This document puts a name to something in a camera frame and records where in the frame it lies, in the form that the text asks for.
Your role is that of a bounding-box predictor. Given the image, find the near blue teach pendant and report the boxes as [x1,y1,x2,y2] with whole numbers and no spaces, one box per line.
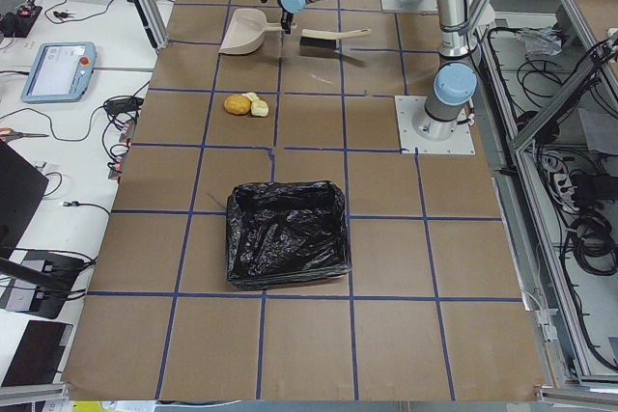
[20,41,98,104]

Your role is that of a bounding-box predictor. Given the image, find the cream hand brush black bristles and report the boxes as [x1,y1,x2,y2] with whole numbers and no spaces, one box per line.
[299,28,372,50]

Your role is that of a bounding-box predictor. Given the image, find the beige plastic dustpan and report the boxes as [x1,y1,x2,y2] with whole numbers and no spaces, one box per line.
[218,8,283,55]

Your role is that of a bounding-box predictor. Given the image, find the yellow bread chunk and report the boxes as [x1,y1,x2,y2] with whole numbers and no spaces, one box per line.
[250,99,269,118]

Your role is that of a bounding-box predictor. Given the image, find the bin with black trash bag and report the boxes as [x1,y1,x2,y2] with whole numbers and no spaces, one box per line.
[226,180,351,290]

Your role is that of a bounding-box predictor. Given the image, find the black laptop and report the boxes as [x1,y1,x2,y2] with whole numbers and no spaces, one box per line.
[2,320,73,387]

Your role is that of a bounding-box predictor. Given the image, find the pale bread chunk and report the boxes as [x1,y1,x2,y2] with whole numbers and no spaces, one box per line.
[243,93,262,104]

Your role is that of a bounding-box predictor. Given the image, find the brown round bread roll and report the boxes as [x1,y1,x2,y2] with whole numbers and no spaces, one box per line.
[223,94,252,116]

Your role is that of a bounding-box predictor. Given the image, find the black monitor stand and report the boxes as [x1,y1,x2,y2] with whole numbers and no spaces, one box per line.
[1,250,86,319]

